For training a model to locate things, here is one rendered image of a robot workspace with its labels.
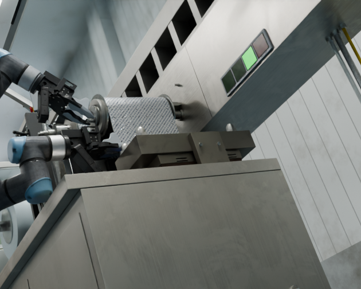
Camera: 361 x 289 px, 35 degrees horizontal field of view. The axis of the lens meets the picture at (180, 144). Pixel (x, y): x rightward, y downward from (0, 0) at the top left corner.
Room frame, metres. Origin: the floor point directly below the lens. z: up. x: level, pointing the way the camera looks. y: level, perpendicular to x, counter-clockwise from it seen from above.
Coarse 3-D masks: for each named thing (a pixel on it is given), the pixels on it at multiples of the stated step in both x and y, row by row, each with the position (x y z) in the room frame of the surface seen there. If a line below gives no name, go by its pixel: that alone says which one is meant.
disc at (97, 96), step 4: (96, 96) 1.62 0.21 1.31; (100, 96) 1.59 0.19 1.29; (100, 100) 1.60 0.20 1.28; (104, 100) 1.58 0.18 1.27; (104, 104) 1.59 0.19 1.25; (104, 108) 1.59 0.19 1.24; (108, 116) 1.59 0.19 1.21; (104, 124) 1.62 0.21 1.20; (104, 128) 1.62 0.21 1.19; (104, 132) 1.63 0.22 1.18; (100, 136) 1.66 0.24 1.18
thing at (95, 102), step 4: (92, 100) 1.62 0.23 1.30; (96, 100) 1.60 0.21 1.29; (92, 104) 1.63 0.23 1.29; (96, 104) 1.61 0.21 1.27; (100, 104) 1.59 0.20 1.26; (88, 108) 1.66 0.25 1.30; (100, 108) 1.59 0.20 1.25; (100, 112) 1.60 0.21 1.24; (104, 112) 1.60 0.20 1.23; (100, 116) 1.60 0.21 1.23; (104, 116) 1.60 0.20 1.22; (100, 120) 1.61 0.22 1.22; (104, 120) 1.61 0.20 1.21; (108, 120) 1.62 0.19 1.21; (100, 124) 1.62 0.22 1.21; (108, 124) 1.63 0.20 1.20; (92, 128) 1.67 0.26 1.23; (100, 128) 1.62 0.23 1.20; (108, 128) 1.64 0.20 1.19; (112, 128) 1.65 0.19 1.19; (100, 132) 1.64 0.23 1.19; (108, 132) 1.66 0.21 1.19
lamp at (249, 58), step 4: (248, 52) 1.48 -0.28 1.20; (252, 52) 1.47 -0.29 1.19; (244, 56) 1.50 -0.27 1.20; (248, 56) 1.49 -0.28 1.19; (252, 56) 1.47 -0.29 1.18; (244, 60) 1.50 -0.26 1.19; (248, 60) 1.49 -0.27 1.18; (252, 60) 1.48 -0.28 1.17; (248, 64) 1.50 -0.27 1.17; (252, 64) 1.48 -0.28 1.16; (248, 68) 1.50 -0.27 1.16
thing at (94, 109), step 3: (90, 108) 1.63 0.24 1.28; (93, 108) 1.61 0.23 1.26; (96, 108) 1.60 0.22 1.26; (93, 111) 1.61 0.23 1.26; (96, 111) 1.60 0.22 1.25; (93, 114) 1.62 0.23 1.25; (96, 114) 1.60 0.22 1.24; (99, 114) 1.61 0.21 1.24; (96, 117) 1.61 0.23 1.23; (99, 117) 1.61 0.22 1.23; (96, 120) 1.61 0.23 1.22; (99, 120) 1.62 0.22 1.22; (93, 123) 1.63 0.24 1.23; (96, 123) 1.62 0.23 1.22
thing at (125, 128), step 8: (112, 120) 1.60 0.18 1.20; (120, 120) 1.61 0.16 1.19; (128, 120) 1.63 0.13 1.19; (136, 120) 1.65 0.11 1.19; (144, 120) 1.67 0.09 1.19; (152, 120) 1.68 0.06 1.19; (160, 120) 1.70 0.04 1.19; (168, 120) 1.72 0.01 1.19; (120, 128) 1.61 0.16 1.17; (128, 128) 1.63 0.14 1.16; (144, 128) 1.66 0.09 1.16; (152, 128) 1.68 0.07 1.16; (160, 128) 1.69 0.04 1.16; (168, 128) 1.71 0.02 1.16; (176, 128) 1.73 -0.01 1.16; (120, 136) 1.60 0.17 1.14; (128, 136) 1.62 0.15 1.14; (120, 152) 1.60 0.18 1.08
